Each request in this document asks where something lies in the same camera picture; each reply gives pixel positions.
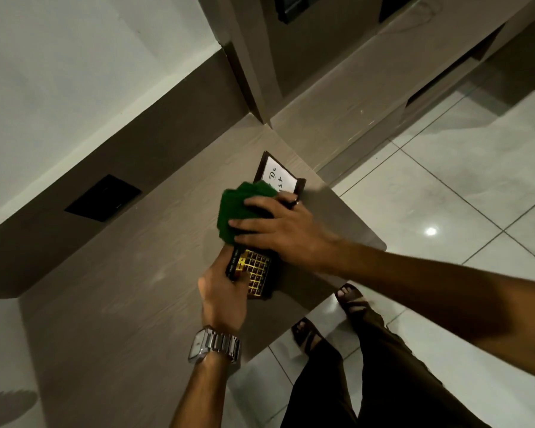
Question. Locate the person's right hand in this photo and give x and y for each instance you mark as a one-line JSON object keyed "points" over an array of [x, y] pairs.
{"points": [[294, 236]]}

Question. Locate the person's left hand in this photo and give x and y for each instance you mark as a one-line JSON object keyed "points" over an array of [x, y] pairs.
{"points": [[220, 298]]}

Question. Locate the person's right middle finger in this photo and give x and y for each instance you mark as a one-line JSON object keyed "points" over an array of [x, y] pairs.
{"points": [[264, 201]]}

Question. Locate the person's left thumb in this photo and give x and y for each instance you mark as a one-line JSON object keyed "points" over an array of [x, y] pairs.
{"points": [[240, 280]]}

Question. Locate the person's right thumb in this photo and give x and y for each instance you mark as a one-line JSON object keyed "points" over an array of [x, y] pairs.
{"points": [[249, 240]]}

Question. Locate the black calculator with gold keys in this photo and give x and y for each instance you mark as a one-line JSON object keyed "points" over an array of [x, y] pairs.
{"points": [[257, 269]]}

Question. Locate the green cleaning cloth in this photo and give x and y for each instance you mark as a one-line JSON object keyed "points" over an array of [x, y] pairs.
{"points": [[234, 209]]}

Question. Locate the person's left forearm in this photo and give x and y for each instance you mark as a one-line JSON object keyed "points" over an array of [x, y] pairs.
{"points": [[203, 392]]}

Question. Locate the person's right forearm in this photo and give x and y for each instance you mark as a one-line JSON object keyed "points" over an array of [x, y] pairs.
{"points": [[450, 298]]}

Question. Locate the white note paper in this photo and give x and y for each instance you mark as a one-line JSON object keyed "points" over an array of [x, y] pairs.
{"points": [[277, 174]]}

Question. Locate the brown notepad holder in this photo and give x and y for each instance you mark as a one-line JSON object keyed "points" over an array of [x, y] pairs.
{"points": [[259, 167]]}

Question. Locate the silver metal wristwatch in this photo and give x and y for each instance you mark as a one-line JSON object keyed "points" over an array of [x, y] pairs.
{"points": [[214, 344]]}

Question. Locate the person's left black sandal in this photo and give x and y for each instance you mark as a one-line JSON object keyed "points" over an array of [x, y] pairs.
{"points": [[307, 336]]}

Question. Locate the person's black sandal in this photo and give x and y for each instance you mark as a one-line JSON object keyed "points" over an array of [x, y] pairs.
{"points": [[307, 336], [353, 299]]}

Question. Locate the person's right black sandal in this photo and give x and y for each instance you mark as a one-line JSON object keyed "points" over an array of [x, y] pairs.
{"points": [[353, 299]]}

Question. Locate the brown wooden cabinet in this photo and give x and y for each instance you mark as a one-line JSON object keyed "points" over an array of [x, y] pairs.
{"points": [[361, 80]]}

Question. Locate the dark trousers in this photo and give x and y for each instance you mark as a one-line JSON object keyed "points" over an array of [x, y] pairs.
{"points": [[374, 383]]}

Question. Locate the black wall socket plate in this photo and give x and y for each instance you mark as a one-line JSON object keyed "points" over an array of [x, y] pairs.
{"points": [[102, 199]]}

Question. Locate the black frame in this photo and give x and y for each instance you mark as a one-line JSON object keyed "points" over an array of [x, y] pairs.
{"points": [[294, 6]]}

